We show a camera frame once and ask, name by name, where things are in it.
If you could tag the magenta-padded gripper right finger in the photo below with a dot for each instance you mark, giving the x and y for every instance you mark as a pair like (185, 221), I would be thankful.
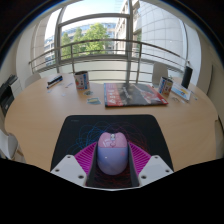
(156, 166)

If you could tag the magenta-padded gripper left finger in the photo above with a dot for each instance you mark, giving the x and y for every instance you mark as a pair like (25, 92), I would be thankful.
(67, 166)

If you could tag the pink and lilac computer mouse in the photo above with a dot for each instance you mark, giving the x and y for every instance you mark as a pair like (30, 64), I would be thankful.
(112, 155)

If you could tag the black mouse pad with swirls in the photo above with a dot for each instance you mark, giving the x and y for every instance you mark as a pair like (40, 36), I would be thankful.
(83, 130)

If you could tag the white chair with wooden legs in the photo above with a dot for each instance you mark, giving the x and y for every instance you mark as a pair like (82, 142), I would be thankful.
(8, 143)

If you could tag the red and black magazine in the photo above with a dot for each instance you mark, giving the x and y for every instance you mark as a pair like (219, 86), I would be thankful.
(133, 94)

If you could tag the white and blue booklet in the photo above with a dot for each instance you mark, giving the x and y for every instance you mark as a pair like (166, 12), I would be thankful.
(181, 92)

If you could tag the white mug with blue print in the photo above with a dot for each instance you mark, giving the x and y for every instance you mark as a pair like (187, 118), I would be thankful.
(165, 86)

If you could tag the white mug with strawberry print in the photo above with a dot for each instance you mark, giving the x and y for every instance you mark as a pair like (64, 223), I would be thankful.
(81, 80)

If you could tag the black cylindrical bottle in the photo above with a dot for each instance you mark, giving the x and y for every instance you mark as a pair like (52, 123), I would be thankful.
(187, 77)

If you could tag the grey metal balcony railing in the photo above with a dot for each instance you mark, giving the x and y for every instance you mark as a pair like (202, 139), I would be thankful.
(100, 41)

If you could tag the green tree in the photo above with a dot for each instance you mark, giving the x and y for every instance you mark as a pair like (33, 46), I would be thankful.
(95, 38)

